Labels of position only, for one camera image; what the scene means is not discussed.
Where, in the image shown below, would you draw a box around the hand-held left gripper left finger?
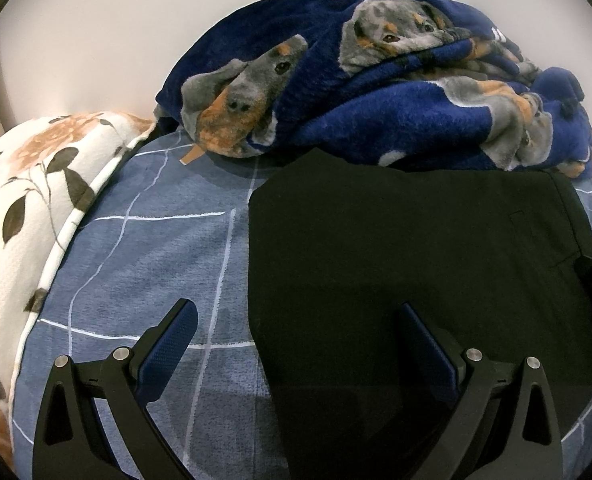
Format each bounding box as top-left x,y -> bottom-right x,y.
32,298 -> 198,480

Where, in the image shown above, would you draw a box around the blue dog print blanket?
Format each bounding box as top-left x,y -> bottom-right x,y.
154,0 -> 592,182

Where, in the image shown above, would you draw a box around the white floral pillow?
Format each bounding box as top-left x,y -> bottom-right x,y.
0,112 -> 158,467

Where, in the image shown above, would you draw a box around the black pants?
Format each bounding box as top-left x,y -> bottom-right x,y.
247,147 -> 592,480

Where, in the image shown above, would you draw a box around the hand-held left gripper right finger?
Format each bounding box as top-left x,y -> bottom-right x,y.
397,302 -> 563,480

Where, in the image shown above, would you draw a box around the blue checked bed sheet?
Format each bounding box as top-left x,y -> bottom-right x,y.
12,127 -> 592,480

